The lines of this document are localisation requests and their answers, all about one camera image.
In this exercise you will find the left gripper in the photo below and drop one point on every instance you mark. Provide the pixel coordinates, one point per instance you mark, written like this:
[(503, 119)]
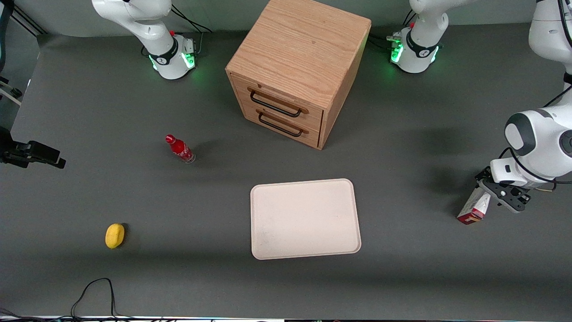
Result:
[(483, 175)]

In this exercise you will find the red cookie box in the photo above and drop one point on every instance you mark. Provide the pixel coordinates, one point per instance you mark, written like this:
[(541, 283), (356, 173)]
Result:
[(473, 208)]

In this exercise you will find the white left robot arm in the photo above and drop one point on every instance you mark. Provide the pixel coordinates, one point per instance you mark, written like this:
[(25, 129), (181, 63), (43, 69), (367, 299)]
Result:
[(545, 143)]

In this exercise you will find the cream rectangular tray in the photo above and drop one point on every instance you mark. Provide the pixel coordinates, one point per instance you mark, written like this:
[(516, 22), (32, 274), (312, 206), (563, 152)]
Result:
[(305, 219)]

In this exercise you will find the wooden two-drawer cabinet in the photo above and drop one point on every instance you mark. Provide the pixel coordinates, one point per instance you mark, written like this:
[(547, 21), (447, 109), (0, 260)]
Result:
[(299, 49)]

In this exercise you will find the red cola bottle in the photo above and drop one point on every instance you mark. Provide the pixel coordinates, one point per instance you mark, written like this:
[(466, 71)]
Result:
[(180, 149)]

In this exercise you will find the yellow lemon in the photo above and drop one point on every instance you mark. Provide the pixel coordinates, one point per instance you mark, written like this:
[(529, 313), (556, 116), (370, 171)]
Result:
[(114, 235)]

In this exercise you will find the white and black stand foot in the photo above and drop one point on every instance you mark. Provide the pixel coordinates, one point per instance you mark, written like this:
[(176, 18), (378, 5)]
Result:
[(10, 93)]

